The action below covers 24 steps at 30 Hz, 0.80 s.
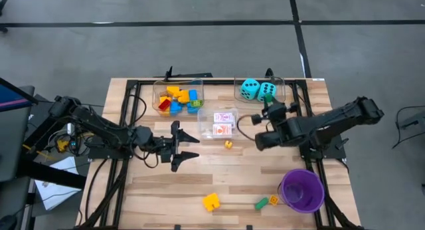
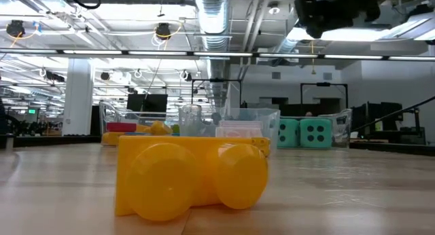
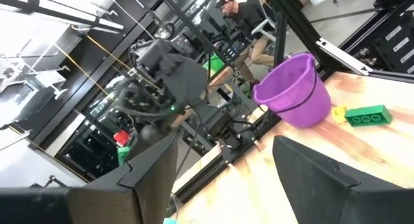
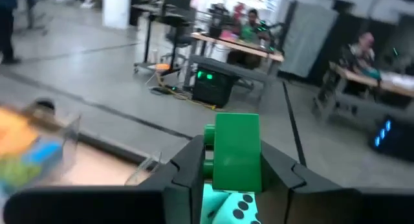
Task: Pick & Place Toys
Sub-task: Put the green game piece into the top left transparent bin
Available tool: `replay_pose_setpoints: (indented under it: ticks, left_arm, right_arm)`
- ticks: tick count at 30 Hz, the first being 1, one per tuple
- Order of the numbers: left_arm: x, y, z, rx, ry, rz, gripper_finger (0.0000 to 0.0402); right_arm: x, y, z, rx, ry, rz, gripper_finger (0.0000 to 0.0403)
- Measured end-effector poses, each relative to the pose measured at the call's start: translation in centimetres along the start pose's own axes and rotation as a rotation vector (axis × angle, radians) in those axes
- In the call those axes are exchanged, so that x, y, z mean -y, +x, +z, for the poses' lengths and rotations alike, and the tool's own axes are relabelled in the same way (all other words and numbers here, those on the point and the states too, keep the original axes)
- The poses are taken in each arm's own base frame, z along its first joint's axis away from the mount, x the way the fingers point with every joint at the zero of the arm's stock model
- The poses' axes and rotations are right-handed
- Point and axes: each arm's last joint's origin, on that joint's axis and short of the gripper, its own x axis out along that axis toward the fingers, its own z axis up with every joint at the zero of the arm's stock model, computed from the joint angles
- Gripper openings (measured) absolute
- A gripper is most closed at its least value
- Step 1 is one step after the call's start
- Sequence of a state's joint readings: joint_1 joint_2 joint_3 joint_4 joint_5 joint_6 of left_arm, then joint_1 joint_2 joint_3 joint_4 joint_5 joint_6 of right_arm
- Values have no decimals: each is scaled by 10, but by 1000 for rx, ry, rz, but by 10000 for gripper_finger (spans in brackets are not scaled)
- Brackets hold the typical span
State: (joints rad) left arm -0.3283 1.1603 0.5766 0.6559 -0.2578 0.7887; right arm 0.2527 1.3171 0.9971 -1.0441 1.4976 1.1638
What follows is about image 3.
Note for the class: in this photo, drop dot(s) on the wooden background table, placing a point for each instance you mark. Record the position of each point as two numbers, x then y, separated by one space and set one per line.
221 78

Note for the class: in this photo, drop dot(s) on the red container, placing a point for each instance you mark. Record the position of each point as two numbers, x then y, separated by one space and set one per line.
122 138

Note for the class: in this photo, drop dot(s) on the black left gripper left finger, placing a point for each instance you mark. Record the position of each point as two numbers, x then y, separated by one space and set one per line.
129 198

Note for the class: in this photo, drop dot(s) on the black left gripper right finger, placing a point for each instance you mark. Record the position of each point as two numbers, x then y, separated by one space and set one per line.
323 198

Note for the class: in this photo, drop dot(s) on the small yellow orange brick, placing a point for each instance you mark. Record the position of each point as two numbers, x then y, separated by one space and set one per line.
339 114

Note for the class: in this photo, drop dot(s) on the black storage shelf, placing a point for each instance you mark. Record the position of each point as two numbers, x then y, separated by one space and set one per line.
388 39

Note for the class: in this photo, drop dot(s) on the linear ceiling light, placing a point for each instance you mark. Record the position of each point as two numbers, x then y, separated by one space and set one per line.
64 10

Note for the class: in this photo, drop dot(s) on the purple plastic bucket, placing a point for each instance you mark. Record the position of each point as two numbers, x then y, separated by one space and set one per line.
291 88

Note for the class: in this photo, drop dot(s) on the white office chair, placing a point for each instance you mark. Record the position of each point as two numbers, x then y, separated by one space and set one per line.
263 26

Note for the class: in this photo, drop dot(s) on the green toy brick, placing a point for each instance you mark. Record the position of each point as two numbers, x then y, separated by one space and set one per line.
368 115

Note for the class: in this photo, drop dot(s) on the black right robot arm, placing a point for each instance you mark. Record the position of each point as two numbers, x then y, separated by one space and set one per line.
181 78

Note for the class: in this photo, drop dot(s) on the person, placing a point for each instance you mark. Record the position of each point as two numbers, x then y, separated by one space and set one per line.
249 17

